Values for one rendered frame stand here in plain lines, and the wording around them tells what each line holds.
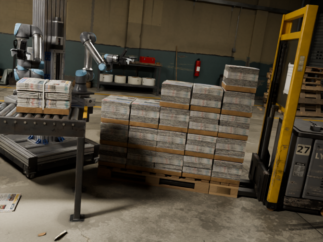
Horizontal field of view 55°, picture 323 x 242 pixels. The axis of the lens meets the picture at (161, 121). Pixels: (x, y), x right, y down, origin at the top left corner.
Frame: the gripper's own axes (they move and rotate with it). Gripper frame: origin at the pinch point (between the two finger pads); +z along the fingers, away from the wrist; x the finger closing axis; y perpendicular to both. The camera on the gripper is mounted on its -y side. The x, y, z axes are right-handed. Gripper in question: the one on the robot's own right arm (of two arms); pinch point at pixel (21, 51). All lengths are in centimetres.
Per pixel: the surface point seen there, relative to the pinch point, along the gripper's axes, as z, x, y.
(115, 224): 62, -85, 113
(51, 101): 28.7, -26.0, 29.7
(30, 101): 26.5, -11.6, 32.7
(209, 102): 22, -166, 8
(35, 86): 27.6, -13.2, 21.2
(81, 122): 49, -47, 38
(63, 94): 30, -33, 23
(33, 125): 44, -16, 46
